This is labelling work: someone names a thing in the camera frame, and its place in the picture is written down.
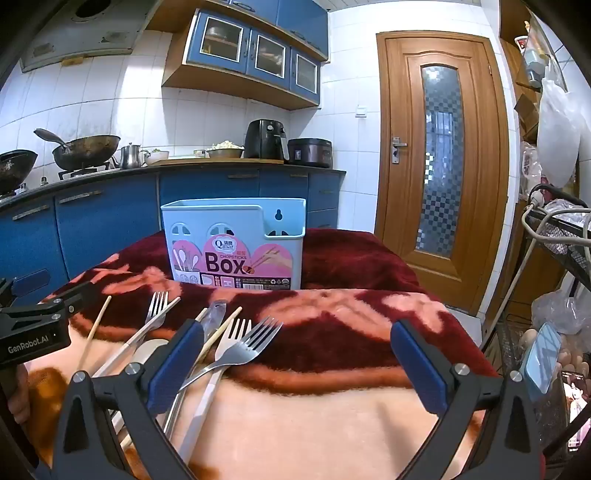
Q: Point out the wooden door with glass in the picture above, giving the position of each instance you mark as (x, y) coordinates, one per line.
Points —
(401, 184)

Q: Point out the black wok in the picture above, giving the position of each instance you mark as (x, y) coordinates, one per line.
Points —
(14, 168)

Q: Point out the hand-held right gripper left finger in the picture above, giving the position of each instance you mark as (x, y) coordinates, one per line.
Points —
(178, 364)

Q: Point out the dark rice cooker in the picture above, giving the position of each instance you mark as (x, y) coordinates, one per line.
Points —
(311, 152)

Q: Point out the red and white cup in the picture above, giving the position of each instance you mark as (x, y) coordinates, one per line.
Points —
(522, 44)

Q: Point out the white spoon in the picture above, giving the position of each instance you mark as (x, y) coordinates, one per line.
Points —
(147, 351)

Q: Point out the wooden cutting board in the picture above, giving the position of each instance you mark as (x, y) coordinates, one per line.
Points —
(194, 161)

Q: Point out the light blue flat case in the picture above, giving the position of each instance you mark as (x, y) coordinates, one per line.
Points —
(540, 360)

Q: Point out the light blue chopsticks box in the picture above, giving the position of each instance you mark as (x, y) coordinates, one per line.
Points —
(240, 221)

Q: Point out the white light switch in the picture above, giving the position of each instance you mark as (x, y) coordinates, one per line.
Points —
(361, 111)

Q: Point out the dark wok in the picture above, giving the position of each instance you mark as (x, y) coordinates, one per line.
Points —
(87, 150)

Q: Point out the gas stove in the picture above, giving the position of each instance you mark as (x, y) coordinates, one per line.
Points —
(78, 174)

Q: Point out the metal bowl with food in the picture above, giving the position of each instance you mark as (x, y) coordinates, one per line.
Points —
(225, 151)

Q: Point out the blue wall cabinet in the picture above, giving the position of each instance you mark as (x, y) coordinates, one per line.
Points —
(300, 18)

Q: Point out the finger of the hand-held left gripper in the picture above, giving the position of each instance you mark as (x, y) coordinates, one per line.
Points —
(30, 281)
(74, 297)

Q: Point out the wooden wall shelf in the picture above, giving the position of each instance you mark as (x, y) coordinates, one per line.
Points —
(510, 27)

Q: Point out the black air fryer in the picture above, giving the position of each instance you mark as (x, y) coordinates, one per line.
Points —
(263, 138)

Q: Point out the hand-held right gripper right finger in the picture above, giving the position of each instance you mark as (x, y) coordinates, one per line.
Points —
(418, 374)

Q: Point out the steel kettle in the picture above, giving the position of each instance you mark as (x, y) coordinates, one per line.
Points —
(131, 157)

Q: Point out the blue base cabinets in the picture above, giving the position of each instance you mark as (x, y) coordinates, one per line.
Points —
(106, 230)

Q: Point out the clear plastic bag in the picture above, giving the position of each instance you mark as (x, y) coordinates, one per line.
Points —
(554, 309)

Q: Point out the white hanging plastic bag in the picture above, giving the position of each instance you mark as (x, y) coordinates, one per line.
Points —
(558, 129)

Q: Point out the steel range hood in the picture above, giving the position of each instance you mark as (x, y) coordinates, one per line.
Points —
(83, 41)

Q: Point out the red and peach blanket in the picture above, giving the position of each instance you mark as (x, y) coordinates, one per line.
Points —
(323, 323)

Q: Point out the metal ladle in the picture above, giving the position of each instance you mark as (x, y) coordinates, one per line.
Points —
(48, 136)

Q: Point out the glass door wall cabinet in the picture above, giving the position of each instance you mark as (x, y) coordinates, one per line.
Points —
(244, 46)

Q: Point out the white bowl with greens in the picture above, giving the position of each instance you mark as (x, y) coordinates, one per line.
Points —
(157, 158)

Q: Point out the smartphone with lit screen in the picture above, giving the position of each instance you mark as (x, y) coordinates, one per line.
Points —
(577, 406)

